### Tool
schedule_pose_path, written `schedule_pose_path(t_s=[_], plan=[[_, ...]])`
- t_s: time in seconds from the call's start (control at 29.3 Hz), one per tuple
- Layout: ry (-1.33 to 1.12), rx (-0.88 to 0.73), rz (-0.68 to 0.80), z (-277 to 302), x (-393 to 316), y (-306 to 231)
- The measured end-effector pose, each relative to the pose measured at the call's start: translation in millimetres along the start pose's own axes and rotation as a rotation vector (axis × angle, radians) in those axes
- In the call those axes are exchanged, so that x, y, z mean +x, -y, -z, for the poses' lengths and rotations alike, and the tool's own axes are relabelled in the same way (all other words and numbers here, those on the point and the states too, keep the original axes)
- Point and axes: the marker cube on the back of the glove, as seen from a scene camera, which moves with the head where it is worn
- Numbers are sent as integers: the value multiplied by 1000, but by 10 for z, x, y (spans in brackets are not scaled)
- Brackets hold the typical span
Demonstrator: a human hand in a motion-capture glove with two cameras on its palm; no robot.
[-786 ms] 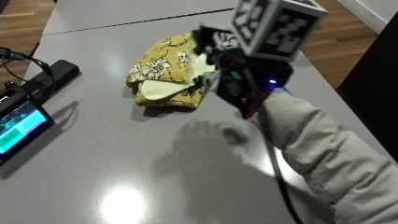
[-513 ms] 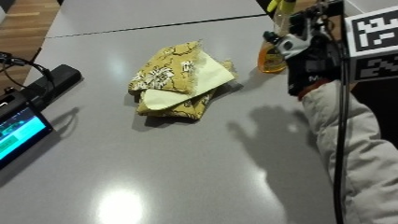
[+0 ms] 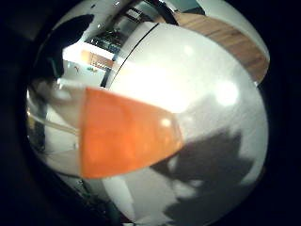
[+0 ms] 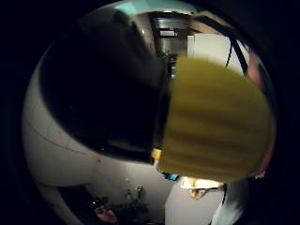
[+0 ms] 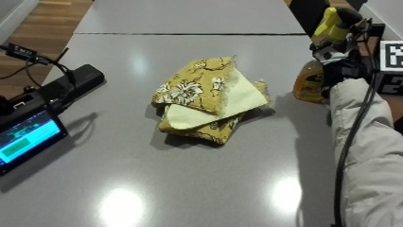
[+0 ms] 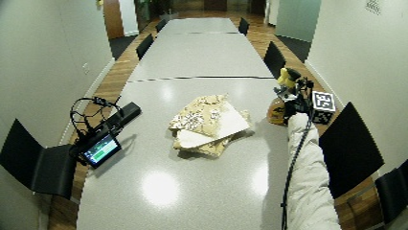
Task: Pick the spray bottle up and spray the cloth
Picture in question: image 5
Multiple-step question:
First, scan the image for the orange spray bottle yellow head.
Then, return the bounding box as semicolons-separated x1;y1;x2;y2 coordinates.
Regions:
293;7;358;104

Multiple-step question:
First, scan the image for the white marker cube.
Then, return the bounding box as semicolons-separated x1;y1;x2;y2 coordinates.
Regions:
374;40;403;96

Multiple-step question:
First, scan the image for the folded yellow floral cloth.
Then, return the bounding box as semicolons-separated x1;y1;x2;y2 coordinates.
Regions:
151;56;273;146

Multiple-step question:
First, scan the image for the black rectangular box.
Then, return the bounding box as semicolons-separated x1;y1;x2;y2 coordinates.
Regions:
38;63;107;110

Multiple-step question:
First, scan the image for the small black adapter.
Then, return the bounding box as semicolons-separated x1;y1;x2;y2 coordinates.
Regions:
6;43;52;66

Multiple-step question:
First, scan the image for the black monitor with blue screen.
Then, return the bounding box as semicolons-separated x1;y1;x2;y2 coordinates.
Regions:
0;106;69;177

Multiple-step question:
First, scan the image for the black glove cable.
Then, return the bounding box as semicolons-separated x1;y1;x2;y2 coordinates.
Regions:
333;18;378;227

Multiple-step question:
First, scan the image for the thin black cable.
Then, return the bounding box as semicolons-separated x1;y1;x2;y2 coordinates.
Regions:
0;46;79;93

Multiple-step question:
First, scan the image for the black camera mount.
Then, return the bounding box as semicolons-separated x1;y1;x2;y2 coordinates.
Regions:
0;85;48;133

